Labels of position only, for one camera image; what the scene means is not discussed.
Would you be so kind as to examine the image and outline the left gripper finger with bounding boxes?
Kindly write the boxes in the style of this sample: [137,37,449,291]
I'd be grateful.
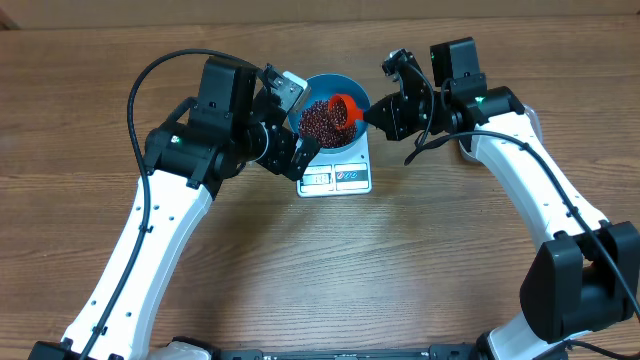
[262,63,286,98]
[285,136,321,181]

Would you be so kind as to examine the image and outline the red beans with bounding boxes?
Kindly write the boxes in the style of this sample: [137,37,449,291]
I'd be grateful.
[298,100,357,149]

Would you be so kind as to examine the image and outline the blue metal bowl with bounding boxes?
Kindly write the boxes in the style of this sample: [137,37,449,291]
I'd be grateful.
[288,74,370,153]

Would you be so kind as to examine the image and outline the red scoop blue handle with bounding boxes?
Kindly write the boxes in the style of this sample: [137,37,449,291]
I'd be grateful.
[328,93,364,130]

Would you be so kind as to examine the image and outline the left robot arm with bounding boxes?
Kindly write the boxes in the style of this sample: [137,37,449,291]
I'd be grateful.
[29,50,319,359]

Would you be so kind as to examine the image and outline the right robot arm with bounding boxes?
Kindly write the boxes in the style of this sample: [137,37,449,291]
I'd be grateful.
[364,38,639,359]

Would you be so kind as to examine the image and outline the white kitchen scale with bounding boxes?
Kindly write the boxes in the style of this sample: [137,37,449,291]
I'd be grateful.
[296,133,373,198]

